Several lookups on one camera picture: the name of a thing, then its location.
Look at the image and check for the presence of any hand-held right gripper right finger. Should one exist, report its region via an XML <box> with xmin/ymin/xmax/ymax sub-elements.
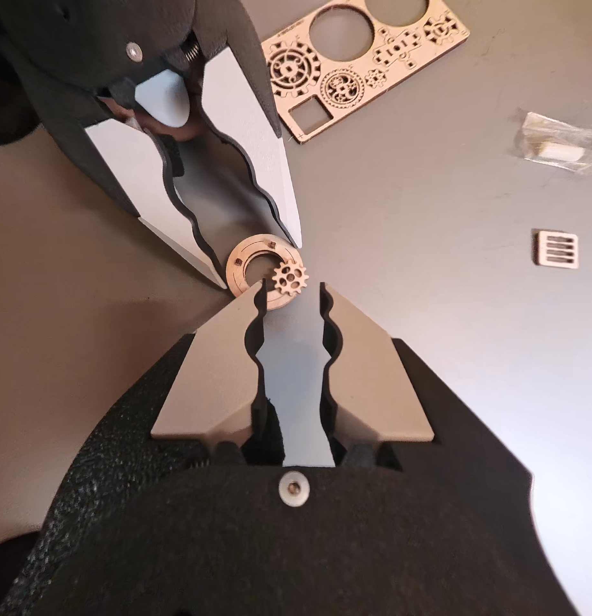
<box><xmin>320</xmin><ymin>282</ymin><xmax>436</xmax><ymax>453</ymax></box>

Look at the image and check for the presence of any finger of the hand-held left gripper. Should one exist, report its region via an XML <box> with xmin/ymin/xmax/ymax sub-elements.
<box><xmin>202</xmin><ymin>45</ymin><xmax>304</xmax><ymax>250</ymax></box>
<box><xmin>83</xmin><ymin>118</ymin><xmax>229</xmax><ymax>290</ymax></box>

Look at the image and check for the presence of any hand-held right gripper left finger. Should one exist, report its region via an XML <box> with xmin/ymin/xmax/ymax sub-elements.
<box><xmin>150</xmin><ymin>279</ymin><xmax>269</xmax><ymax>457</ymax></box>

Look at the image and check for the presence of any wooden ring base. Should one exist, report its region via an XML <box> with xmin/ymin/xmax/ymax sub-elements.
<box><xmin>226</xmin><ymin>232</ymin><xmax>308</xmax><ymax>311</ymax></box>

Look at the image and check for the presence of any small wooden gear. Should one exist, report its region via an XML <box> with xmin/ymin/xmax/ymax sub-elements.
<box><xmin>272</xmin><ymin>260</ymin><xmax>307</xmax><ymax>296</ymax></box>

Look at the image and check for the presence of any wooden parts sheet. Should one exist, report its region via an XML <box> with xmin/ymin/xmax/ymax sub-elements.
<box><xmin>260</xmin><ymin>0</ymin><xmax>471</xmax><ymax>145</ymax></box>

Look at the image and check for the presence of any person's left forearm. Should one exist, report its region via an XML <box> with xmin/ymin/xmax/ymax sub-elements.
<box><xmin>0</xmin><ymin>48</ymin><xmax>44</xmax><ymax>147</ymax></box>

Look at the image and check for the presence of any grey desk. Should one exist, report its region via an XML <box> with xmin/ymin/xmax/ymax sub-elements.
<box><xmin>0</xmin><ymin>0</ymin><xmax>592</xmax><ymax>616</ymax></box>

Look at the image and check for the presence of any person's left hand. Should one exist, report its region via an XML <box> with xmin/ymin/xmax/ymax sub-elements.
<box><xmin>127</xmin><ymin>110</ymin><xmax>206</xmax><ymax>142</ymax></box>

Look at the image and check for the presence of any small slotted wooden piece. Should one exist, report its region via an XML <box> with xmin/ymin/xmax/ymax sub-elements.
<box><xmin>533</xmin><ymin>228</ymin><xmax>580</xmax><ymax>270</ymax></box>

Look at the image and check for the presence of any clear plastic bag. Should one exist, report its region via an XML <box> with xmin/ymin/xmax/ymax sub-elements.
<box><xmin>510</xmin><ymin>111</ymin><xmax>592</xmax><ymax>174</ymax></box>

